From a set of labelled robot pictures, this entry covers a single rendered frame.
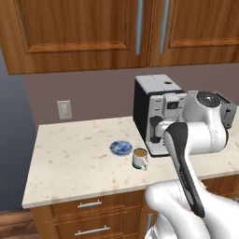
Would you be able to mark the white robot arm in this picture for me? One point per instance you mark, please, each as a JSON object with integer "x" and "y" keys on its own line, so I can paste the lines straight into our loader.
{"x": 199, "y": 133}

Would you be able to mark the blue patterned saucer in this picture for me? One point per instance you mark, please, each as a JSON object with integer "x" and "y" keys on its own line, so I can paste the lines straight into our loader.
{"x": 120, "y": 147}

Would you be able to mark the white mug with coffee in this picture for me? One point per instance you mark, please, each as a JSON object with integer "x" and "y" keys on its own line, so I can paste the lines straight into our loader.
{"x": 139, "y": 160}

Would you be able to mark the silver black coffee machine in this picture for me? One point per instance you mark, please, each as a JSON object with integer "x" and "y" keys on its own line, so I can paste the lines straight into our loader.
{"x": 155, "y": 85}

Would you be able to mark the shallow wooden drawer front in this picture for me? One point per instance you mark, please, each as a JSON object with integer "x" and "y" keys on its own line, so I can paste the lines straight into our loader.
{"x": 118, "y": 202}

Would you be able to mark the wooden base cupboard door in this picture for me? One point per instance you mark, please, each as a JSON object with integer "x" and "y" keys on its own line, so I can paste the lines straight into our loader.
{"x": 145, "y": 217}

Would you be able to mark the deep wooden drawer front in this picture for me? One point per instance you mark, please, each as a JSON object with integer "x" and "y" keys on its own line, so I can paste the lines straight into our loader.
{"x": 124, "y": 222}

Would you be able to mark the grey toaster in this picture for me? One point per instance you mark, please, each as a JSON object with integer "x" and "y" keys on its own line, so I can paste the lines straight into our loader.
{"x": 229, "y": 112}

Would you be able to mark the white wall socket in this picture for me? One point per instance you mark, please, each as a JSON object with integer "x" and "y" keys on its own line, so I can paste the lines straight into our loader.
{"x": 64, "y": 109}

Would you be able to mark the wide wooden wall cupboard door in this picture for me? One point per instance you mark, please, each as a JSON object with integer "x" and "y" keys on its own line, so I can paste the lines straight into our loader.
{"x": 74, "y": 31}

